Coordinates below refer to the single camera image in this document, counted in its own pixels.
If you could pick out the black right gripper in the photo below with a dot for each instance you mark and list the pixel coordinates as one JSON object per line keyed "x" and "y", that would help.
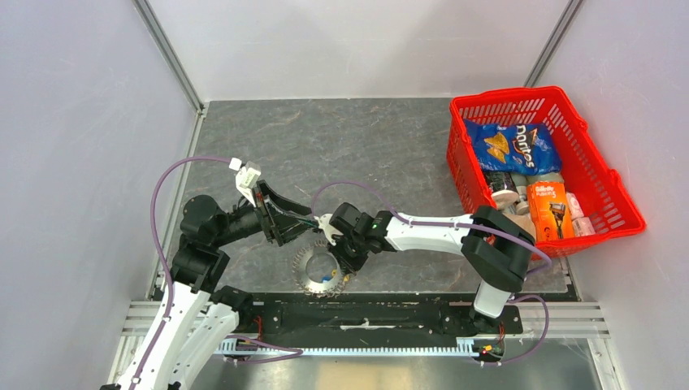
{"x": 352, "y": 265}

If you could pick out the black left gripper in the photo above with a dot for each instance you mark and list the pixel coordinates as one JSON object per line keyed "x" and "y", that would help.
{"x": 279, "y": 223}

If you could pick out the steel disc with keyrings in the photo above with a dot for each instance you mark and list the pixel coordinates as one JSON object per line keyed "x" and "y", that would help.
{"x": 311, "y": 263}

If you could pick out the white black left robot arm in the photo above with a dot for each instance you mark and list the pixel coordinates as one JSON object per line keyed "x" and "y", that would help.
{"x": 195, "y": 314}

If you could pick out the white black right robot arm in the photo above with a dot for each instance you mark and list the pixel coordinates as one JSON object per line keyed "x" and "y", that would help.
{"x": 496, "y": 247}

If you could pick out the grey deodorant bottle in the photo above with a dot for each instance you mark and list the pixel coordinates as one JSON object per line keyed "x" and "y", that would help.
{"x": 508, "y": 191}

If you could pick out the blue Doritos chip bag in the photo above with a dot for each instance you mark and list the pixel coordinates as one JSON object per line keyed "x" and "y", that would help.
{"x": 524, "y": 148}

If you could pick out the red plastic basket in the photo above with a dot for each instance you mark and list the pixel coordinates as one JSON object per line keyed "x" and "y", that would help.
{"x": 586, "y": 174}

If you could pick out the orange Gillette razor box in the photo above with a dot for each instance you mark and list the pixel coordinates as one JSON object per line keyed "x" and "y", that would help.
{"x": 550, "y": 211}

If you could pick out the pink white small packet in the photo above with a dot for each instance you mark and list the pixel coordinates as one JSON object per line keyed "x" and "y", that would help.
{"x": 582, "y": 225}

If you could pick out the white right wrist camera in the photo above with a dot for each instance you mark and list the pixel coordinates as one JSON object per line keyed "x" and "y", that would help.
{"x": 331, "y": 233}

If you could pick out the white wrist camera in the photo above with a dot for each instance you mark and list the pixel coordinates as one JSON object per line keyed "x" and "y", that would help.
{"x": 331, "y": 233}
{"x": 247, "y": 175}

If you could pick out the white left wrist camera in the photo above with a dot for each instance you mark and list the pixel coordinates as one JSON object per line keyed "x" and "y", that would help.
{"x": 247, "y": 175}

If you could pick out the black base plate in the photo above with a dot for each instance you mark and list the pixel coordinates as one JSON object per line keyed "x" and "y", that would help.
{"x": 370, "y": 320}

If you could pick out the slotted cable duct rail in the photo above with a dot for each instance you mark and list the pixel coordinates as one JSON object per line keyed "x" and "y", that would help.
{"x": 464, "y": 348}

